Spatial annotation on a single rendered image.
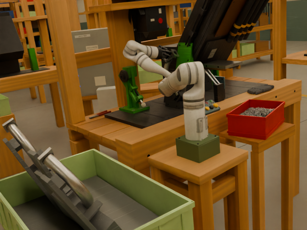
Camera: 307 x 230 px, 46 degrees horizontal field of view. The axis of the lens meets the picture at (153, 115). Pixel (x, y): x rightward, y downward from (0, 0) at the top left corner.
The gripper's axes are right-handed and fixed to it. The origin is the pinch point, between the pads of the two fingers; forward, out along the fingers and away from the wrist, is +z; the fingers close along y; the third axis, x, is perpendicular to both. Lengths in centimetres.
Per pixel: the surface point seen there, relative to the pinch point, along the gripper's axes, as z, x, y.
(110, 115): -31, 38, -18
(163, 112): -10.4, 17.0, -31.1
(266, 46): 590, 189, 291
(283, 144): 35, -13, -75
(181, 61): 2.9, -1.8, -6.2
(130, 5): -25.4, -9.5, 27.1
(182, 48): 2.9, -7.2, -0.7
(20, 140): -109, -14, -65
